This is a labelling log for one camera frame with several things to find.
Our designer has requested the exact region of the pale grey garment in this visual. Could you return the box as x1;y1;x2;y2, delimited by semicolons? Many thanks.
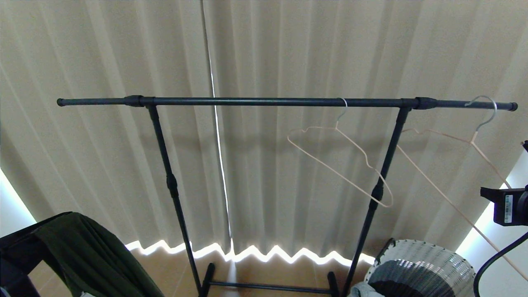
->
348;281;387;297

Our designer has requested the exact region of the black clothes rack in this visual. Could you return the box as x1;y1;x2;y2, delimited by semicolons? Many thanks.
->
57;95;519;297

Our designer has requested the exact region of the pink clothes hanger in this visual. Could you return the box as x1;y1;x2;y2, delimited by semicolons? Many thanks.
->
287;97;394;208
396;95;528;283

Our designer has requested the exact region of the green sleeveless shirt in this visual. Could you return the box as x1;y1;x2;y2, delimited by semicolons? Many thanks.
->
35;211;166;297

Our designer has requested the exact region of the white laundry basket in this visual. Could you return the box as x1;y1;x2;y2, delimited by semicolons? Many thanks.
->
365;238;477;297

